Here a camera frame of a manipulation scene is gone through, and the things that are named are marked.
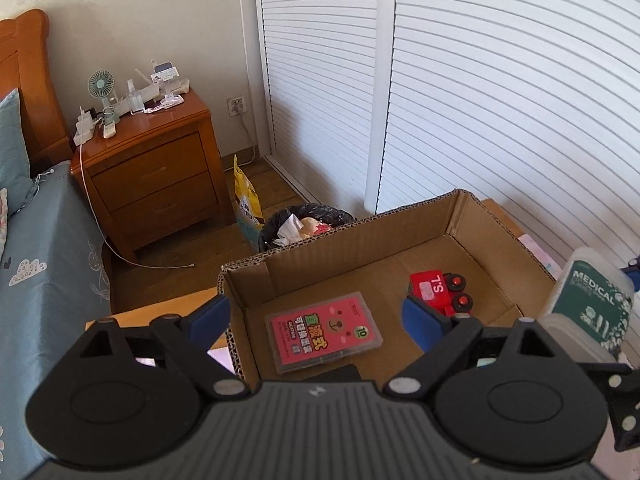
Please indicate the black-lined trash bin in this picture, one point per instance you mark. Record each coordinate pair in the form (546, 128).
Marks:
(320, 217)

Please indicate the red toy train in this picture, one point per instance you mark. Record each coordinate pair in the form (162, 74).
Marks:
(435, 290)

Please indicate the white remote control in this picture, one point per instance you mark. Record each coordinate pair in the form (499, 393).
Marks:
(109, 129)

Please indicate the white power strip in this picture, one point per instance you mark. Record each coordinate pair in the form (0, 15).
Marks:
(85, 127)

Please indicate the blue-grey bed sheet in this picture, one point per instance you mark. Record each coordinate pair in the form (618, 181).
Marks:
(45, 270)

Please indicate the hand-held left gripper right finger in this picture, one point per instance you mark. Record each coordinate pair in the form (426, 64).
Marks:
(425, 324)

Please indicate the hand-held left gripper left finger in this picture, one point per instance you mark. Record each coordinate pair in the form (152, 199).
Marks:
(210, 324)

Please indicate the white desk organizer rack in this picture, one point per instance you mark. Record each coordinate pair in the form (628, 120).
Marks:
(150, 92)

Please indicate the wooden bed headboard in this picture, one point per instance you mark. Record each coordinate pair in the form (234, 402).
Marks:
(30, 85)

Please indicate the wide white louvered door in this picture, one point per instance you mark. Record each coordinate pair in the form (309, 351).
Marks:
(510, 110)

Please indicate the yellow paper bag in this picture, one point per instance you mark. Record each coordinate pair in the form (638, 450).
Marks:
(247, 200)

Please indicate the wooden nightstand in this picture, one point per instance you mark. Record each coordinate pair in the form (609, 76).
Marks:
(155, 180)

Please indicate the white wall socket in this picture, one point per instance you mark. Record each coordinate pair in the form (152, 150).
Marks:
(236, 105)

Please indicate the brown cardboard box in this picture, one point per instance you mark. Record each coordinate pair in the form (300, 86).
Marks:
(380, 270)

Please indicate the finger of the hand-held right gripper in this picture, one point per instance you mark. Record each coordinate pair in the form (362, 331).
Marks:
(622, 405)
(632, 272)

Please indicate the blue-grey pillow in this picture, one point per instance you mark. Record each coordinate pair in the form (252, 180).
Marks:
(12, 155)

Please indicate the small green desk fan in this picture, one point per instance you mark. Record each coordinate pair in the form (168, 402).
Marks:
(102, 85)

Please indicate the pink card case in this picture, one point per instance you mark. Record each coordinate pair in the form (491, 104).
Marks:
(325, 332)

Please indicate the black digital timer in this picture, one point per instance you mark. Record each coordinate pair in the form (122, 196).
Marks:
(342, 372)

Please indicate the clear small bottle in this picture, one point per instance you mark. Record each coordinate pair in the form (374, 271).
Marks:
(135, 100)

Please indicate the white container with green label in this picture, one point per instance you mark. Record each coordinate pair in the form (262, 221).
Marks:
(592, 305)

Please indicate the narrow white louvered door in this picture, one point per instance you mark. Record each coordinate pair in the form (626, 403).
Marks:
(325, 85)

